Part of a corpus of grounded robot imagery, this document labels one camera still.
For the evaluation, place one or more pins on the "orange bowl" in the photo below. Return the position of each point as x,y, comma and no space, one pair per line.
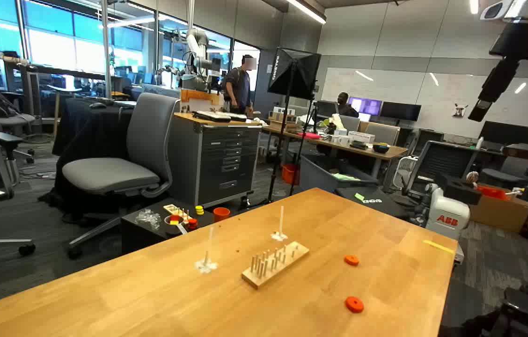
221,213

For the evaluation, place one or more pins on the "dark green bowl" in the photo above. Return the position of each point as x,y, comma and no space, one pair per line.
380,147

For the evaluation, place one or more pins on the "yellow cube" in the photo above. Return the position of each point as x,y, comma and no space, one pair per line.
199,211

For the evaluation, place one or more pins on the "green marker strip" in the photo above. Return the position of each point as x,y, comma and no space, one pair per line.
369,200

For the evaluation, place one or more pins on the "brown cardboard box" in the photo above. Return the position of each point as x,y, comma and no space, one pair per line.
500,215

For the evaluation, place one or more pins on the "black computer monitor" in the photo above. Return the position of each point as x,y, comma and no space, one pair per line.
399,112

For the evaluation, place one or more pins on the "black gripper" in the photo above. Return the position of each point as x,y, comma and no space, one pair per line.
502,78

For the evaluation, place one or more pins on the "wide black monitor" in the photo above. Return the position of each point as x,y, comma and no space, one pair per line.
512,134

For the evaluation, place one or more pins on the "standing person dark shirt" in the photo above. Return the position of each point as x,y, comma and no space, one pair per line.
238,87

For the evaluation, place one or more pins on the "long wooden desk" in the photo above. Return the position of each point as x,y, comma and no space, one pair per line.
339,147

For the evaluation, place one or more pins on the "purple lit monitor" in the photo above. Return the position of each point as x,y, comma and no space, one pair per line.
364,106

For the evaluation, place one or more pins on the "papers stack on cabinet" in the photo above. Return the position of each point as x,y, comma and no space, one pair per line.
212,115

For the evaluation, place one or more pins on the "grey drawer cabinet wood top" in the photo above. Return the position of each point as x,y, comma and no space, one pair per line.
214,160

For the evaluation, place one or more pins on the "ceiling strip light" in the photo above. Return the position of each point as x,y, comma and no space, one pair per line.
306,11

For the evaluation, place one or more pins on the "red object on carton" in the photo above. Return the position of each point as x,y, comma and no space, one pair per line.
493,192

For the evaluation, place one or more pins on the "black softbox light on stand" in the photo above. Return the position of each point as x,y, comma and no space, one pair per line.
294,76

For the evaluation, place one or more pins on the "orange brown box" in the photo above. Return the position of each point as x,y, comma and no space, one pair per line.
201,99

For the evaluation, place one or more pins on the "black screen on stand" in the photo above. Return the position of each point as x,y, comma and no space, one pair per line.
442,162

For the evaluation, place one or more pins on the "yellow tape strip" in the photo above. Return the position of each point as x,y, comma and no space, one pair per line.
438,246

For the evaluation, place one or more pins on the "white ABB robot base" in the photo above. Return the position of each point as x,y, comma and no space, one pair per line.
444,216

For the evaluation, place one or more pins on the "black low table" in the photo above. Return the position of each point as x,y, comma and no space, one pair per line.
152,233

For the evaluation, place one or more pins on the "wooden stand with pegs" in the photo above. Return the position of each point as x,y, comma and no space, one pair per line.
276,263

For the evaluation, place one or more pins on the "black equipment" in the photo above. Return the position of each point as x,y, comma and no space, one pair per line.
513,319

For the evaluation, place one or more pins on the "orange bucket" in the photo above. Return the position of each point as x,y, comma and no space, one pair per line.
289,173

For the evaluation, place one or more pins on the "grey office chair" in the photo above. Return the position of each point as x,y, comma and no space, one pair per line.
126,170

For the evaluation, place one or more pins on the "red and yellow toy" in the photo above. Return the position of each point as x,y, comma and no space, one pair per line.
182,222

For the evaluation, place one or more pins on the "clear plastic bag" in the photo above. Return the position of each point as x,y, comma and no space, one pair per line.
146,218

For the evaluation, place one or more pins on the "light wooden toy block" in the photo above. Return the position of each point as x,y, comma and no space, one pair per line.
176,211

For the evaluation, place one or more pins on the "seated person at desk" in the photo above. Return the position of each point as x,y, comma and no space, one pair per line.
343,104

